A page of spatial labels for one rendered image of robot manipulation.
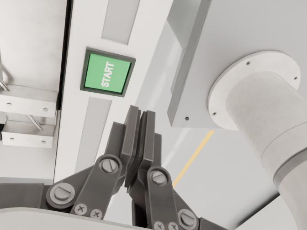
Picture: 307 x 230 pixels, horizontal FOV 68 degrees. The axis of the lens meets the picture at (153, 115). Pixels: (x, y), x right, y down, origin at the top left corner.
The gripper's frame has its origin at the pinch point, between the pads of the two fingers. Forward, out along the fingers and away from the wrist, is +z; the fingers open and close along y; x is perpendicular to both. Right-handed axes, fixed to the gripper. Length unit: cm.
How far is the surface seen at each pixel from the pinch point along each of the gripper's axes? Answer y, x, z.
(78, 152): -5.0, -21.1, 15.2
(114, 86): -2.2, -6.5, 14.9
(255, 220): 230, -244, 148
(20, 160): -20, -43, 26
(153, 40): 0.5, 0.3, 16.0
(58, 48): -11.4, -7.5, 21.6
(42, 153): -15, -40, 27
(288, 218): 235, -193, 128
